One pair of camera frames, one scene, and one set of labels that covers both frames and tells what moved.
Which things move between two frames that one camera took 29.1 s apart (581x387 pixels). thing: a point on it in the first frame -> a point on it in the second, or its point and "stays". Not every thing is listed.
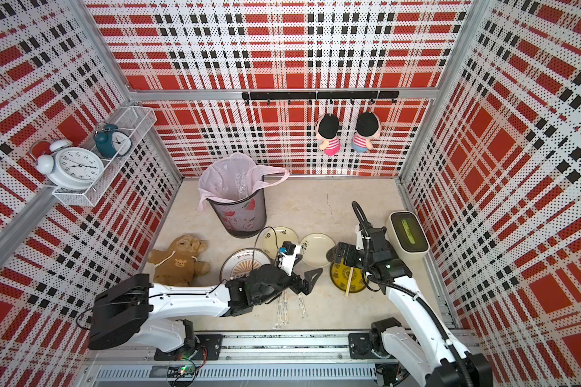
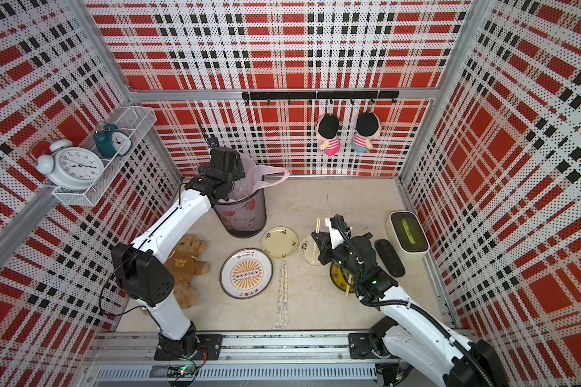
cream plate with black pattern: x=315 y=247 stays
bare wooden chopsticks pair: x=348 y=288 stays
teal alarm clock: x=111 y=142 stays
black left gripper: x=307 y=286 -> x=240 y=172
